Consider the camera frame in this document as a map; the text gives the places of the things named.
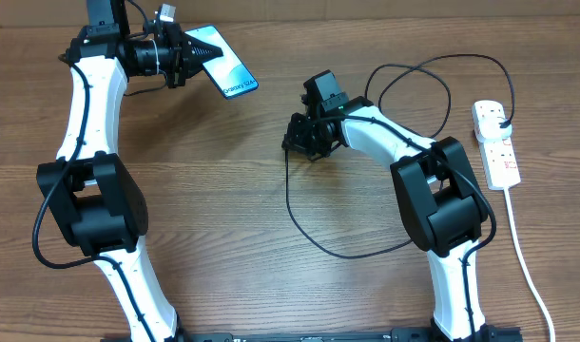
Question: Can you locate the white charger plug adapter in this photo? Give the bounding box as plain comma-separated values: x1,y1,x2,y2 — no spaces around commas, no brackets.
474,116,512,143

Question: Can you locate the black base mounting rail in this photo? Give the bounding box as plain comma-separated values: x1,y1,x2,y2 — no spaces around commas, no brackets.
99,327,524,342

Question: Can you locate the white power strip cord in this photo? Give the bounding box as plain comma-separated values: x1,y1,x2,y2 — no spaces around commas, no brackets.
502,187,556,342

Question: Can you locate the blue Galaxy S24+ smartphone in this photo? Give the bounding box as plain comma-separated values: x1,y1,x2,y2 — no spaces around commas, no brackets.
185,25,259,99

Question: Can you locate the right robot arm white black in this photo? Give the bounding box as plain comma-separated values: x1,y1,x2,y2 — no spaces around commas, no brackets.
281,70,493,341

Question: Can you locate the brown cardboard panel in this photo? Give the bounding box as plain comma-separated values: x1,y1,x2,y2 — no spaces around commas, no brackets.
0,0,580,28

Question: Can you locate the white power strip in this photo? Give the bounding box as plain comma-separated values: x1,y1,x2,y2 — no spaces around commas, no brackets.
472,100,521,190

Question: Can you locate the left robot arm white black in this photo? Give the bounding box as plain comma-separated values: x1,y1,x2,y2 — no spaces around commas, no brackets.
31,1,222,341

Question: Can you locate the black USB charging cable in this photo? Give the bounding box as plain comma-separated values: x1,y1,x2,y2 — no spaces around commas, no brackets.
284,53,516,260

